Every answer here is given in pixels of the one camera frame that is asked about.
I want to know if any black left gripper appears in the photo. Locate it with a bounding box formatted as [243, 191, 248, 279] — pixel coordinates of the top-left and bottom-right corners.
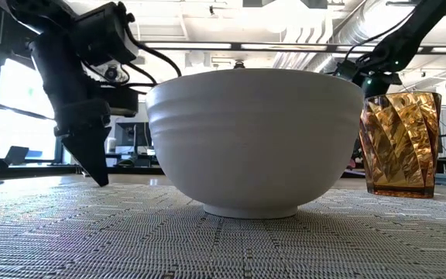
[28, 34, 112, 188]

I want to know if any amber faceted glass tumbler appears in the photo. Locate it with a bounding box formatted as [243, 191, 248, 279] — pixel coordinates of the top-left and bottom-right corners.
[359, 91, 443, 199]

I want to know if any black computer monitor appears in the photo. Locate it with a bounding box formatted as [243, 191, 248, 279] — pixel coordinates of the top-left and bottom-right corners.
[113, 122, 153, 155]

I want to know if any open laptop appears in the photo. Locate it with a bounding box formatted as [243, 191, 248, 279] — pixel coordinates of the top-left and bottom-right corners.
[4, 146, 30, 166]

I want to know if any grey woven placemat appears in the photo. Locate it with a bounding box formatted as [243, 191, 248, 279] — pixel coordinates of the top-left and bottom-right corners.
[0, 181, 446, 279]

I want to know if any white ceramic bowl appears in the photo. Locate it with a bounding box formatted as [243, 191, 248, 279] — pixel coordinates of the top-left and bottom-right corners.
[145, 68, 365, 220]

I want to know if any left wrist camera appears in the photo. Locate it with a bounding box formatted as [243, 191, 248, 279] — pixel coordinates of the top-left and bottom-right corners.
[91, 57, 141, 119]

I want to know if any black aluminium table frame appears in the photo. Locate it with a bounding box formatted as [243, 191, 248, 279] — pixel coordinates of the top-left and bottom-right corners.
[0, 164, 166, 176]

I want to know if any silver ceiling duct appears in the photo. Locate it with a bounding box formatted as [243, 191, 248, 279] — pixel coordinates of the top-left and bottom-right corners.
[273, 0, 390, 74]

